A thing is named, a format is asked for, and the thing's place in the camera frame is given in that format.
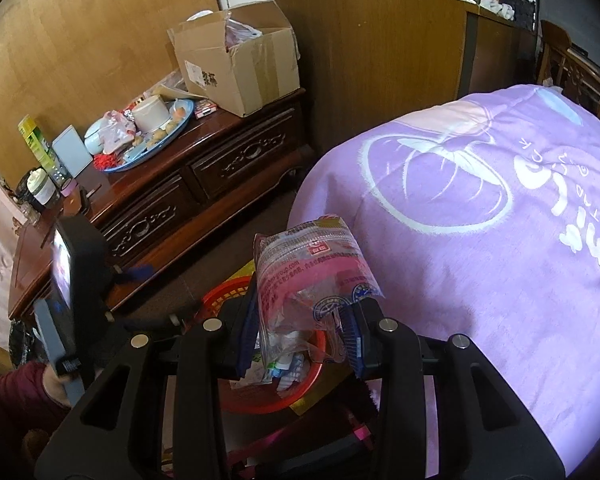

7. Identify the white cloth on cabinet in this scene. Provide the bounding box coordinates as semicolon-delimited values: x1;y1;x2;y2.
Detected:
479;0;515;21

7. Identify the blue tray with items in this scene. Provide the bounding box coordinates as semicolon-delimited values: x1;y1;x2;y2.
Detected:
83;96;195;174

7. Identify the white mug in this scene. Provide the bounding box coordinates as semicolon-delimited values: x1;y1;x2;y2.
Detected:
131;96;171;132

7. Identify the red plastic trash basket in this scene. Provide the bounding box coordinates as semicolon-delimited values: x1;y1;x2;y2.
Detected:
194;275;327;416

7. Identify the wooden armchair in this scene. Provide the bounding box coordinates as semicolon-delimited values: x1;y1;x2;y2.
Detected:
538;20;600;120

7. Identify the clear pink plastic bag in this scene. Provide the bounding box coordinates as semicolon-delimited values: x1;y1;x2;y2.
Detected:
253;214;382;364

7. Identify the person's left hand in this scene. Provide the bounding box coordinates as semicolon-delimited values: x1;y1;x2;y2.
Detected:
43;364;80;408

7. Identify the purple printed bed blanket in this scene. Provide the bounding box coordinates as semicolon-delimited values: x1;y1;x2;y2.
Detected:
289;84;600;479

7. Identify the cardboard box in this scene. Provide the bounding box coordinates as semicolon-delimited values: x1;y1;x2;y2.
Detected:
169;0;300;117

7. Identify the dark wooden dresser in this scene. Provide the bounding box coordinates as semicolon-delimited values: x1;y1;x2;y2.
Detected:
7;86;314;321

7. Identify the wooden glass cabinet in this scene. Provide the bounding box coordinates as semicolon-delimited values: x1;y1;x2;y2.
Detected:
275;0;538;154

